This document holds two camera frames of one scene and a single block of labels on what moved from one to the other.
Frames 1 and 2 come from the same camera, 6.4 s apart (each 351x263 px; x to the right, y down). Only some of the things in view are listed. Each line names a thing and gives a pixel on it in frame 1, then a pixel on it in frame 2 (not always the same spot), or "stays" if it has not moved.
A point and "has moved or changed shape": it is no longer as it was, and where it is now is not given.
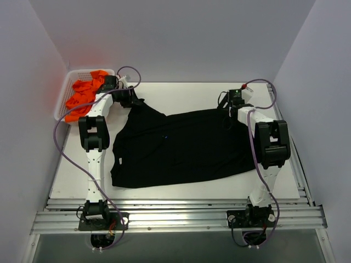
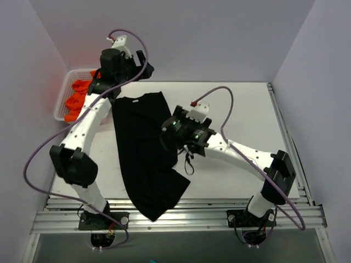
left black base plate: (113, 222) stays
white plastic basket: (72, 76) stays
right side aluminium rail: (294, 156) stays
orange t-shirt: (83, 93) stays
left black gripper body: (134, 99) -> (136, 67)
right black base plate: (254, 218) stays
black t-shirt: (153, 150) has moved or changed shape
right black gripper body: (227, 108) -> (170, 129)
